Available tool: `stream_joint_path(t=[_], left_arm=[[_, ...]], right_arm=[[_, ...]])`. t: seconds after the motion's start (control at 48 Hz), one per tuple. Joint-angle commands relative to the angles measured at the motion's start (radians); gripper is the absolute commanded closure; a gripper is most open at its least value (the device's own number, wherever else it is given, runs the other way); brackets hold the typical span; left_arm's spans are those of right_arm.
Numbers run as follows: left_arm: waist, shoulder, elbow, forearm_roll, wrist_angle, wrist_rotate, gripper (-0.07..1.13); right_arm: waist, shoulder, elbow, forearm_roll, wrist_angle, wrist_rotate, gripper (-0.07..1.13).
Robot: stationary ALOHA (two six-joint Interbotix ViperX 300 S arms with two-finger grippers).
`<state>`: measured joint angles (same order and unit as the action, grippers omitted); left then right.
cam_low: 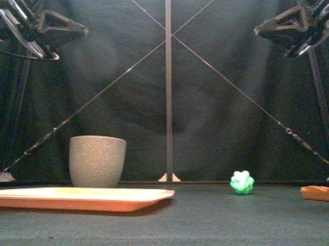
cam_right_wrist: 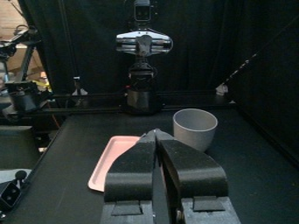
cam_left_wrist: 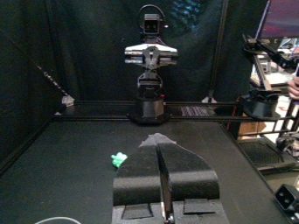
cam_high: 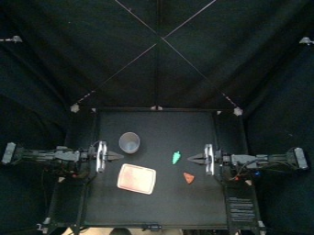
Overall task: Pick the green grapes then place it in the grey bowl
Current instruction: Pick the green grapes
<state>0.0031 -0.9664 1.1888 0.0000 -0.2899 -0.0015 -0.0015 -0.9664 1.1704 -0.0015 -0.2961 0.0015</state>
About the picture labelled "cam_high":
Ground green toy grapes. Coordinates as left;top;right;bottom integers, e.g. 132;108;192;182
171;150;183;166

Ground grey bowl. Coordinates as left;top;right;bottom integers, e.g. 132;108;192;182
117;131;141;155

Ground orange toy pizza slice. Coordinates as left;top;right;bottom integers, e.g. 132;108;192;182
181;172;196;185

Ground white pink rectangular plate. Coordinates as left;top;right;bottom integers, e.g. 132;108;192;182
114;162;157;196

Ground white text label sticker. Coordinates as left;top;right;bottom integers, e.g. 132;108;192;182
228;196;257;225

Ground black table edge clamp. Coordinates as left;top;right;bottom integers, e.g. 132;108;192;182
141;224;163;232

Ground silver cloth clamp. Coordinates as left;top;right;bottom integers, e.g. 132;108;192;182
0;35;24;44
298;36;314;47

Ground silver frame foot bracket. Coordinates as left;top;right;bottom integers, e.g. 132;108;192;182
36;217;52;235
256;220;267;235

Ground thin diagonal brace wire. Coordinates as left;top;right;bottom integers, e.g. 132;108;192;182
112;0;239;110
74;0;216;106

